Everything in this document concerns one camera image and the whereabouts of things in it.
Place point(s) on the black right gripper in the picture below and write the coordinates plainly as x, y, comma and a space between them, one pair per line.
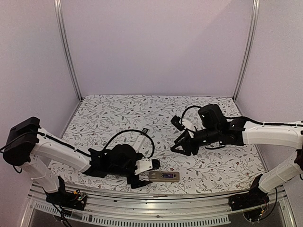
185, 143

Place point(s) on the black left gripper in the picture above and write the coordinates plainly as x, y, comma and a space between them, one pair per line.
136, 182

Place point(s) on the white air conditioner remote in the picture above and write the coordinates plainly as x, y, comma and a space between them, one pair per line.
158, 176

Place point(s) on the black battery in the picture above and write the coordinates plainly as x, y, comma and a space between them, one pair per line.
167, 175

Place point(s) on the long white remote control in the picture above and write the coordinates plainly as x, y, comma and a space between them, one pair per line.
140, 139

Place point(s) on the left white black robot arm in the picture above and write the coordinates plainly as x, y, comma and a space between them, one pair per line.
28, 141

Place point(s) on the floral patterned table mat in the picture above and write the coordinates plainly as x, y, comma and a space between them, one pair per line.
116, 119

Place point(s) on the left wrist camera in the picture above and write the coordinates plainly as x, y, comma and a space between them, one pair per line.
146, 164

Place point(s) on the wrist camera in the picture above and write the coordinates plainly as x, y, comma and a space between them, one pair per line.
183, 124
146, 164

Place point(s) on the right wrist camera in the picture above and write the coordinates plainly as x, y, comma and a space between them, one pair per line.
183, 124

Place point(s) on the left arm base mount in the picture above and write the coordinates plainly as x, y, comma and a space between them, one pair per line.
74, 200

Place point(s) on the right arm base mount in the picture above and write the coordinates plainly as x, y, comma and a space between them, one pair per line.
254, 197

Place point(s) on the right aluminium frame post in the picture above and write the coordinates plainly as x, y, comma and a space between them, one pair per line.
248, 48

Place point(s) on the aluminium frame post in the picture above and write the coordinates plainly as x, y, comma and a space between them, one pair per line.
66, 49
248, 48

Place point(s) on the left aluminium frame post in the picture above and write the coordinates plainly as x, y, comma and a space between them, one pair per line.
66, 49

